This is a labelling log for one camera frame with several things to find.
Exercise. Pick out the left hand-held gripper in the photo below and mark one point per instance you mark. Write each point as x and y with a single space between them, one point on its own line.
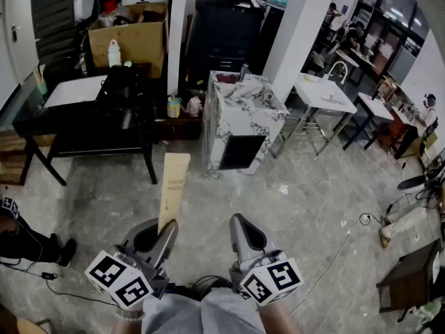
118 280

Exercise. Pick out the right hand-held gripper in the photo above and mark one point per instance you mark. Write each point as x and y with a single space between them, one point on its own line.
271 280

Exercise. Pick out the tan toothbrush box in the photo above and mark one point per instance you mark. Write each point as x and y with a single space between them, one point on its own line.
174 186

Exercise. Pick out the person's right forearm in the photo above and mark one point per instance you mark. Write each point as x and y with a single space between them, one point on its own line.
274 320

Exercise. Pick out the person's left forearm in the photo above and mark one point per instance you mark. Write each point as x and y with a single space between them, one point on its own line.
127 325

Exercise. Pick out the person's grey clothing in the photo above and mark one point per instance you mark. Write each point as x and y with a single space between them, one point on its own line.
201 315

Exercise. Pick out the marble washbasin cabinet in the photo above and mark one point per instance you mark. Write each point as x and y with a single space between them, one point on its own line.
240 117

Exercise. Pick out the black table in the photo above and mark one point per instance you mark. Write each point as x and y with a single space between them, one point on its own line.
90 124

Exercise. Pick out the yellow lidded cup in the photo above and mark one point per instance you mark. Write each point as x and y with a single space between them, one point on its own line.
174 107

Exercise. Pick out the pink teapot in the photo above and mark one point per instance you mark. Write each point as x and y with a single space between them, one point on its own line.
194 107

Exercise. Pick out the wooden bench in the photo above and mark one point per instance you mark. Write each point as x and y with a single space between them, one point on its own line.
14 158

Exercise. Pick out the white sink on steel stand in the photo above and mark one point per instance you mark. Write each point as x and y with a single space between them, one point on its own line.
327 97

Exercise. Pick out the white flat board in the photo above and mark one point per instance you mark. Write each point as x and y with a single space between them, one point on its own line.
74 90

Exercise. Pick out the dark red tray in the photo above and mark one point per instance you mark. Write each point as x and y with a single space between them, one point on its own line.
227 78

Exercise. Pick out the glass pot lid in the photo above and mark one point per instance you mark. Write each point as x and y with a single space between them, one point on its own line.
332 99

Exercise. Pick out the dark wooden side table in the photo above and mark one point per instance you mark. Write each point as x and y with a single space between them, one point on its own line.
413 273

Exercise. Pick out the chrome basin faucet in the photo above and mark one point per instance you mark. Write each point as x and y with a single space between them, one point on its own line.
244 73

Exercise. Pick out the white round stool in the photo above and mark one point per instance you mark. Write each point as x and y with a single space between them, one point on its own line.
412 183

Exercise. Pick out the yellow sponge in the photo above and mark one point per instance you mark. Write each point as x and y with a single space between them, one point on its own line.
308 78

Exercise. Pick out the small mint green object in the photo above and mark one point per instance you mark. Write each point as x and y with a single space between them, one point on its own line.
127 63

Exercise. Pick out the small white table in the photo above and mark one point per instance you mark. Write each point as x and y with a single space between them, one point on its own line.
377 108

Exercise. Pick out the white water bottle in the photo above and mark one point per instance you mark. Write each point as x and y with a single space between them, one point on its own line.
114 54

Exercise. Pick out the green cup with sticks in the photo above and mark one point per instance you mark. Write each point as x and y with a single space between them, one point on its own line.
41 82

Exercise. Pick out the cardboard box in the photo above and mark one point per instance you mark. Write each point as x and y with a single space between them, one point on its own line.
139 44

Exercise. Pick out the white gooseneck faucet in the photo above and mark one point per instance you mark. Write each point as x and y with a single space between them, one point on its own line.
342 69

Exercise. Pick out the round white table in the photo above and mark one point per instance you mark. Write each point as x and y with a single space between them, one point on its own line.
347 58

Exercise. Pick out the black cabinet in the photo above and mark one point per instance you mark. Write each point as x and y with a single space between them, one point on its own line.
226 33

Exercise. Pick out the black office chair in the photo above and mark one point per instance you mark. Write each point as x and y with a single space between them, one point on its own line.
52 19

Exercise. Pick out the white door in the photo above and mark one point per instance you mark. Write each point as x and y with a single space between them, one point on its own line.
19 19

